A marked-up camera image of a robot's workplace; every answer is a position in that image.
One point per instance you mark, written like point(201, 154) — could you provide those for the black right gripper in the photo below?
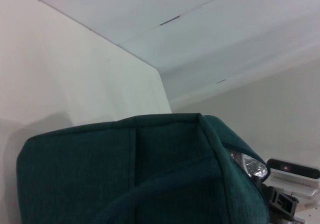
point(282, 204)

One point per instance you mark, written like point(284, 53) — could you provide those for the dark teal insulated lunch bag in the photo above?
point(112, 171)

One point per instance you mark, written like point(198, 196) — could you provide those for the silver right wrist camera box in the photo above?
point(295, 176)

